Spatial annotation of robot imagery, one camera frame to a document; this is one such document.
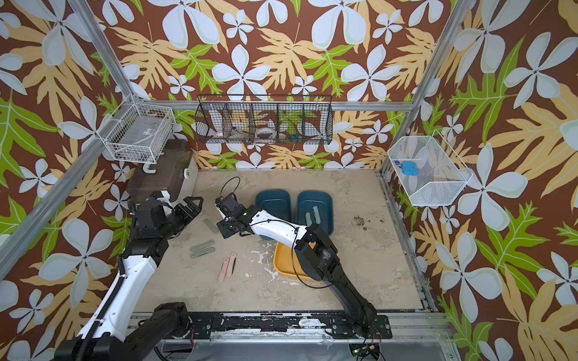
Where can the brown lidded white container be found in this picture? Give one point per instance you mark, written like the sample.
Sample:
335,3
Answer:
175,173

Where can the left teal storage box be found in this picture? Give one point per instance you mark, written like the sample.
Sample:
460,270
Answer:
276,202

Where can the white wire basket left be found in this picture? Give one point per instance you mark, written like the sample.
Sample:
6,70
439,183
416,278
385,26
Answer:
137,131

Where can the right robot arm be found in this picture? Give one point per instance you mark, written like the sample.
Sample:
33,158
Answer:
311,249

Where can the white wire basket right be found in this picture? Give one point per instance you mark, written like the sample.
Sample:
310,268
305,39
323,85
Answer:
443,174

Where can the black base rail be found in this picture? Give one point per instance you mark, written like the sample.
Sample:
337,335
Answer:
334,325

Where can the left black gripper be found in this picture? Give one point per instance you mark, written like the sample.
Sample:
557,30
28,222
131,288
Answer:
186,213

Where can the white wire basket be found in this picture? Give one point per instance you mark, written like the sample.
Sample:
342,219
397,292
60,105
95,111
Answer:
137,131
443,174

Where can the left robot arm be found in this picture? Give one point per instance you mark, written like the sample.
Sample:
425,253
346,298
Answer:
106,336

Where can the black wire basket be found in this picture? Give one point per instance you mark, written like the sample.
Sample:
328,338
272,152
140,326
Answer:
265,119

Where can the blue object in basket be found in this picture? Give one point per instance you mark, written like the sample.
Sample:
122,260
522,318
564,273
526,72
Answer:
409,168

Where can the teal storage box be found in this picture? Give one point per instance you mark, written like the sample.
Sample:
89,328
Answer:
276,202
309,198

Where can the yellow storage box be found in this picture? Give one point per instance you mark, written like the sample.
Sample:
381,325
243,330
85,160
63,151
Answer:
286,263

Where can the right teal storage box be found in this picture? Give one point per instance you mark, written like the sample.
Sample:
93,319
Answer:
309,198

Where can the small electronics board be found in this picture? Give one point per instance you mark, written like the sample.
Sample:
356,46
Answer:
365,351

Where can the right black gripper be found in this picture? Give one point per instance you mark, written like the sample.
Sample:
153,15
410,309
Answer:
223,229

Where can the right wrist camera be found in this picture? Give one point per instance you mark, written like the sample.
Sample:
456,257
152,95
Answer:
227,204

